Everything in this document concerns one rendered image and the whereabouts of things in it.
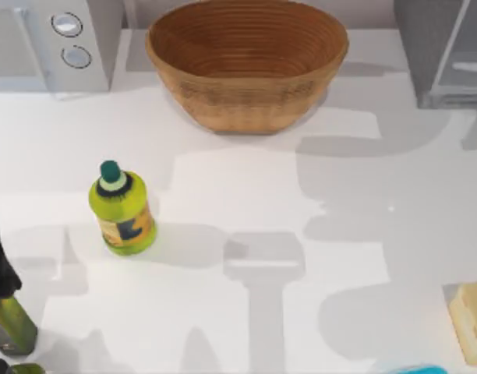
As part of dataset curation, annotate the green bottle with yellow label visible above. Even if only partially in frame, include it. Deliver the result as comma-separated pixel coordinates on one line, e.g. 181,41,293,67
88,160,159,258

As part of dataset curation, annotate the olive green bottle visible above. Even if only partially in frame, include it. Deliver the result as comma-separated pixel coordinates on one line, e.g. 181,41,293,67
0,358,47,374
0,295,40,356

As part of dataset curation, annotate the turquoise object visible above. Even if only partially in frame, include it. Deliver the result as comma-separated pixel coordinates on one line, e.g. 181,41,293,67
376,362,451,374

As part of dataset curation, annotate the pale microwave oven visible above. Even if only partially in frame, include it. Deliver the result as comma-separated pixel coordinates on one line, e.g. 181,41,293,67
0,0,125,101

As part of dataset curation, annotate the brown woven basket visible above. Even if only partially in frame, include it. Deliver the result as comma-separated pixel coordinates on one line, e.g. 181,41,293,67
145,0,349,136

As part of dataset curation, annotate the round grey microwave knob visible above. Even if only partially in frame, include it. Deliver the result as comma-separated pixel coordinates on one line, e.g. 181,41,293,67
59,43,94,72
50,11,85,39

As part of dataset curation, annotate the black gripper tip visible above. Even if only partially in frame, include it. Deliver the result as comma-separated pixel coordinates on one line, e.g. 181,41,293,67
0,197,23,300

